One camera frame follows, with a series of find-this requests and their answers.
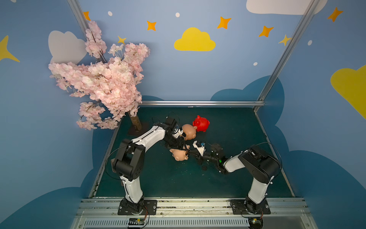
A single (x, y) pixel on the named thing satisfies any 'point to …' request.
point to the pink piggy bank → (179, 155)
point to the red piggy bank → (201, 123)
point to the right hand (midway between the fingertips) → (191, 150)
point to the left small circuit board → (136, 223)
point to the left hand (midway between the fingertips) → (181, 146)
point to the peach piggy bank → (190, 131)
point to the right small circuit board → (255, 222)
